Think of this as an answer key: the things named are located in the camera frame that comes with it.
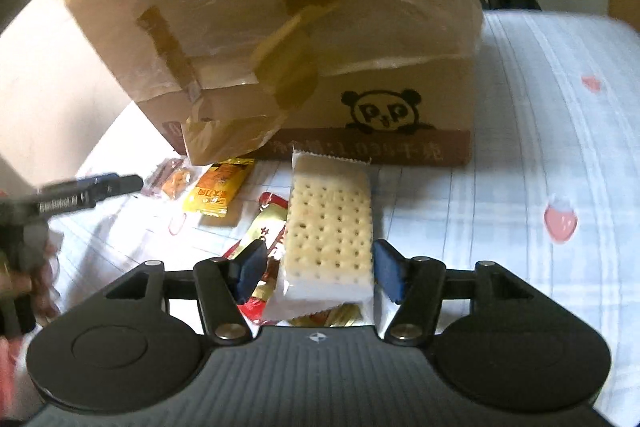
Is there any clear plastic box liner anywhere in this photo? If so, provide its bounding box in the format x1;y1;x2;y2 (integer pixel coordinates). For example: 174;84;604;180
64;0;483;168

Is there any person's left forearm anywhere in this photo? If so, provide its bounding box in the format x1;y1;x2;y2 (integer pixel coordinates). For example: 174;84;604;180
0;334;36;423

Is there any checked blue printed cloth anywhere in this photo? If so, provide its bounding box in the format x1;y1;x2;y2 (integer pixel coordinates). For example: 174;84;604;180
45;9;640;427

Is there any brown cardboard box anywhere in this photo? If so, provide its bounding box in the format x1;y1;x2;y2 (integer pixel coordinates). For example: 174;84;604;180
64;0;483;168

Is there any clear packet of brown snack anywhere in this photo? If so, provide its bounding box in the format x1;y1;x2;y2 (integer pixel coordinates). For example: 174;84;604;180
142;158;183;198

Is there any person's left hand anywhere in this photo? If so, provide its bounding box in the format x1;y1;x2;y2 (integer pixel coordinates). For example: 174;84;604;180
0;239;63;320

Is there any yellow snack packet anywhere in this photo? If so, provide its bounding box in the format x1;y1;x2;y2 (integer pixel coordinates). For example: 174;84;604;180
182;157;256;219

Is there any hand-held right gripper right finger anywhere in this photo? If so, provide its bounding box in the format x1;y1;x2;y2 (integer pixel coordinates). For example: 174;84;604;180
372;238;533;348

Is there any gold striped snack packet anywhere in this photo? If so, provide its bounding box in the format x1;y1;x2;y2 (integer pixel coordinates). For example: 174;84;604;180
287;302;363;327

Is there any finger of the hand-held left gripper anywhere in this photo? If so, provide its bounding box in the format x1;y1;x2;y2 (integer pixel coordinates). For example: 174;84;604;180
87;174;145;202

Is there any clear cracker packet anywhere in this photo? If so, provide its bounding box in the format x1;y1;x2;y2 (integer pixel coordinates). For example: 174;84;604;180
260;147;376;323

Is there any red sausage packet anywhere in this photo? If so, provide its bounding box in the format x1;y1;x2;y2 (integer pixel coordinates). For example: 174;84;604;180
252;192;291;288

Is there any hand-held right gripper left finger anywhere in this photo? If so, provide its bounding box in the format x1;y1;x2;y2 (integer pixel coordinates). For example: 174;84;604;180
105;238;268;348

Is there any red packet with white label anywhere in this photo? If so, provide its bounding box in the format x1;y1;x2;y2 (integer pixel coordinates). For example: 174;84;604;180
222;242;273;325

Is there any clear packet of orange snack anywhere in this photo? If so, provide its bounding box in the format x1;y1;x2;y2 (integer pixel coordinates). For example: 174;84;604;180
160;167;193;198

